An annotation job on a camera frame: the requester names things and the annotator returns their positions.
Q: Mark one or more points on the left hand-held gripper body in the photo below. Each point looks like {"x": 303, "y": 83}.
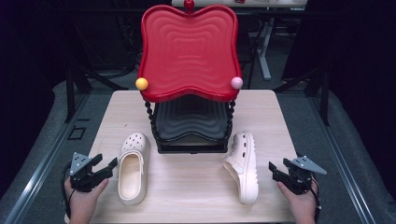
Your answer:
{"x": 82, "y": 177}

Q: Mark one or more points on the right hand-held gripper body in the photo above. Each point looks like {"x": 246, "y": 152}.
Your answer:
{"x": 300, "y": 180}

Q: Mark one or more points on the cream clog shoe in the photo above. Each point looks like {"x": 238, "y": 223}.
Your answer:
{"x": 134, "y": 146}
{"x": 246, "y": 161}

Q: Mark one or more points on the red and black shoe rack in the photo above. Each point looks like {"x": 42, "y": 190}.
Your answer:
{"x": 190, "y": 53}

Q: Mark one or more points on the person's right hand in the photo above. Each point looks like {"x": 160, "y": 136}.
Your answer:
{"x": 302, "y": 207}

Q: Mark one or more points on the person's left hand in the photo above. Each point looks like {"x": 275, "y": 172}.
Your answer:
{"x": 81, "y": 205}

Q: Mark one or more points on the black metal stand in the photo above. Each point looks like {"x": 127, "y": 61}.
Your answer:
{"x": 71, "y": 93}
{"x": 325, "y": 99}

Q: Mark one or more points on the white desk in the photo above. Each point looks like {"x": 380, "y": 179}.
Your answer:
{"x": 264, "y": 37}

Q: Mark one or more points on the metal floor rail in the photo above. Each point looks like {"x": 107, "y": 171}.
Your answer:
{"x": 40, "y": 174}
{"x": 345, "y": 174}

